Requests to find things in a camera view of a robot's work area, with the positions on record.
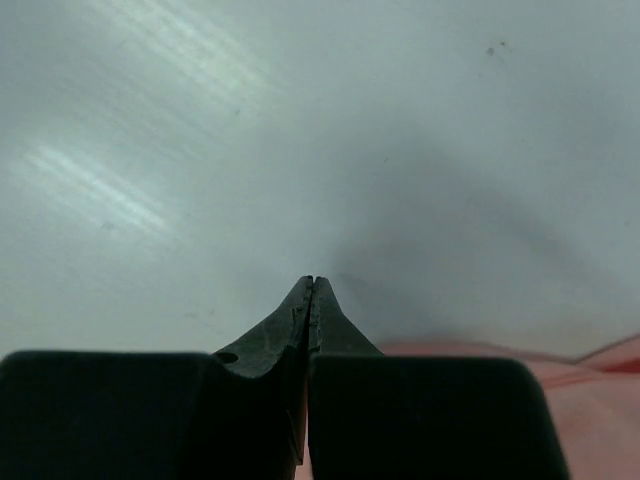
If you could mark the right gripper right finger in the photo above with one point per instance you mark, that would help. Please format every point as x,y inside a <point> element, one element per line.
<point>377,416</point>

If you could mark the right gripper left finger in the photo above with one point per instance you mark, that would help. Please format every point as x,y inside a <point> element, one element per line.
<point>237,413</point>

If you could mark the salmon pink t-shirt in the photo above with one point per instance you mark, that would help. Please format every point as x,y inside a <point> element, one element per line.
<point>593,402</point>

